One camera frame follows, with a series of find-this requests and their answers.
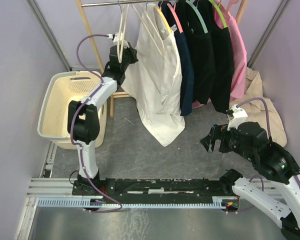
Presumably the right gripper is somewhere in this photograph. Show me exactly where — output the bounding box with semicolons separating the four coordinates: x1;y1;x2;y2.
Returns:
199;123;256;161

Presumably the white t shirt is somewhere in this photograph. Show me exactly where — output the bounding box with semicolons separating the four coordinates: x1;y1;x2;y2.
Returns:
121;13;185;147

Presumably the yellow hanger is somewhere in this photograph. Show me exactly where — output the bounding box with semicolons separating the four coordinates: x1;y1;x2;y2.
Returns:
146;3;172;40

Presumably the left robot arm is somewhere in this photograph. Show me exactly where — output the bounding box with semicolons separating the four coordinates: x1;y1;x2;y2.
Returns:
67;43;138;195

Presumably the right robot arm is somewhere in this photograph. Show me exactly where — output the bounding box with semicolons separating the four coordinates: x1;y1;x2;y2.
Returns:
200;122;300;240

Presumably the white plastic hanger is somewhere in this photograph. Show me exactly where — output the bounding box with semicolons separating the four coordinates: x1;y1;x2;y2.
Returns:
117;0;130;63

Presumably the navy blue t shirt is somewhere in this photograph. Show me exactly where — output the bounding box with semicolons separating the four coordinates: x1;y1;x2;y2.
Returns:
158;0;194;116

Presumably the black t shirt right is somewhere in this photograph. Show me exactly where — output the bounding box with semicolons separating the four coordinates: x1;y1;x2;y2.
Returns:
194;0;234;114

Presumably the black t shirt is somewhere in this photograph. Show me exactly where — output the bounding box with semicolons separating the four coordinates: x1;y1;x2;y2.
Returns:
194;0;234;114
174;0;216;105

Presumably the pink hanger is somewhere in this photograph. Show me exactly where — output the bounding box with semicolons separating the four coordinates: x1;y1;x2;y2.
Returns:
166;1;184;34
226;0;240;12

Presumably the black t shirt left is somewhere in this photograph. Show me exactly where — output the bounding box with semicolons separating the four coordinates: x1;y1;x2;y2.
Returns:
174;0;216;105

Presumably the pink t shirt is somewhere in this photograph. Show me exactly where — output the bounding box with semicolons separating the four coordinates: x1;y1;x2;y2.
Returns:
192;0;247;108

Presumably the lime green hanger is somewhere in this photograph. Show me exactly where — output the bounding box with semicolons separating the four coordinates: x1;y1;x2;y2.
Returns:
208;0;228;28

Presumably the pink hanger far right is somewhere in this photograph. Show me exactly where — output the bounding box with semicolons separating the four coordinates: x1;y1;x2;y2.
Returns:
226;0;240;12

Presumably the beige garment on floor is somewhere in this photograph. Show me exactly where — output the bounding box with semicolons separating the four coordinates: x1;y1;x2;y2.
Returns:
229;68;287;147

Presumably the cream laundry basket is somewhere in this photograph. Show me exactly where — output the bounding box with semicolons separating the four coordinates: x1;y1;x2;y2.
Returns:
37;71;100;150

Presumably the wooden clothes rack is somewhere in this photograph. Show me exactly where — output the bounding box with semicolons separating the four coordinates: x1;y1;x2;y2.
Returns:
75;0;248;118

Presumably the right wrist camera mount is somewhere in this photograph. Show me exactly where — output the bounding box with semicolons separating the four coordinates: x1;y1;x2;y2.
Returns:
227;104;248;131

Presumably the white slotted cable duct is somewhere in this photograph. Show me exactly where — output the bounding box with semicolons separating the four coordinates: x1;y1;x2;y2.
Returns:
37;197;226;210

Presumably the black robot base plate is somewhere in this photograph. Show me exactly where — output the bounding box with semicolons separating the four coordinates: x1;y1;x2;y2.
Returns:
71;177;241;204

